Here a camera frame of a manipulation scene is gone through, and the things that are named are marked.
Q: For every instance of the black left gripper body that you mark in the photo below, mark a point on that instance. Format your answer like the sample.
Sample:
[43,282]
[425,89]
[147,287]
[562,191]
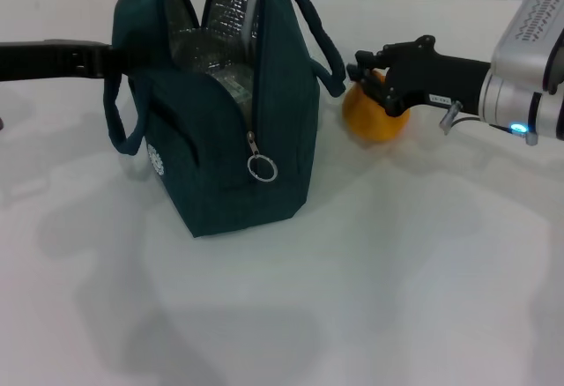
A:
[53,60]

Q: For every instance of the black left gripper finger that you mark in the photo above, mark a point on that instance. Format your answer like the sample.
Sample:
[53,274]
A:
[121,62]

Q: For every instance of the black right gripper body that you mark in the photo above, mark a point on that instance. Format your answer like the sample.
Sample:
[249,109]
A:
[432,77]

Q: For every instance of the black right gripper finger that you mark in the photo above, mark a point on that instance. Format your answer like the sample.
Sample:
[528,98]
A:
[370,88]
[374,60]

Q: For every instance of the yellow pear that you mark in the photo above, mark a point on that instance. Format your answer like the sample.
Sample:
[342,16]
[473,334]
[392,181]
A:
[374,123]

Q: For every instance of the dark teal lunch bag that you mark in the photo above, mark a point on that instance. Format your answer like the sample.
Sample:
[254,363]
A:
[220,192]

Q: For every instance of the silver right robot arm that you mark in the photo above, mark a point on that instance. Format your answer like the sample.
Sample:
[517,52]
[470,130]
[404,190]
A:
[506,99]

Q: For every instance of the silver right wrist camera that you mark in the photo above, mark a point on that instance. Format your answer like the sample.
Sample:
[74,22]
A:
[529,29]

